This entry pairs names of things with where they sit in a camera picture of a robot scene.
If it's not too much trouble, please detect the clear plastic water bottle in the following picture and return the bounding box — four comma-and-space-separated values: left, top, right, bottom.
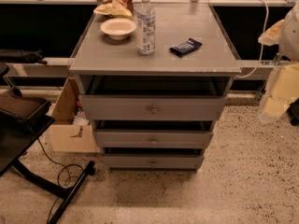
135, 0, 156, 55

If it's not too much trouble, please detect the white bowl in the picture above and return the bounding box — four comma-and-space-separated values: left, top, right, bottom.
100, 18, 136, 40

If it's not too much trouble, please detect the grey middle drawer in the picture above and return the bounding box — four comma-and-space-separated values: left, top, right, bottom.
94, 130, 212, 148

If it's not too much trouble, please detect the black rolling stand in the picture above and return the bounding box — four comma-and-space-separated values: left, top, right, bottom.
0, 63, 95, 224

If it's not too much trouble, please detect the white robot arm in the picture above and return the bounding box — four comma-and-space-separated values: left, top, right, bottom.
258, 4, 299, 123

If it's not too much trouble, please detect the grey bottom drawer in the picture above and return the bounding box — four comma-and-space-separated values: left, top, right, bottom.
102, 155, 204, 170

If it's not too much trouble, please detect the white hanging cable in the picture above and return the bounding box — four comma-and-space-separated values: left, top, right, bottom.
235, 0, 270, 79

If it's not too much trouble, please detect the grey drawer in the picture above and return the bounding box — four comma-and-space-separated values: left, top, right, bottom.
79, 95, 226, 121
102, 155, 204, 170
94, 130, 212, 148

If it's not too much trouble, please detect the grey top drawer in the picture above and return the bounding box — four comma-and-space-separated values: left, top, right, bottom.
79, 95, 226, 121

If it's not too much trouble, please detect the dark blue snack packet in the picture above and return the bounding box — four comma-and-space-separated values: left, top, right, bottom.
169, 38, 202, 58

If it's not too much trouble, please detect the metal frame rail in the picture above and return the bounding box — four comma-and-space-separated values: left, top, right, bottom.
7, 58, 288, 80

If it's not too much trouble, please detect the yellow chip bag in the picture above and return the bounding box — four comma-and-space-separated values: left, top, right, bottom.
93, 0, 133, 19

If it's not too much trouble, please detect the cardboard box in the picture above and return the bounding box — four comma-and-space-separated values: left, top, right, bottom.
49, 77, 100, 153

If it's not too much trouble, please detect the grey drawer cabinet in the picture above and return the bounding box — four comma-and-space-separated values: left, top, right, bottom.
68, 2, 242, 173

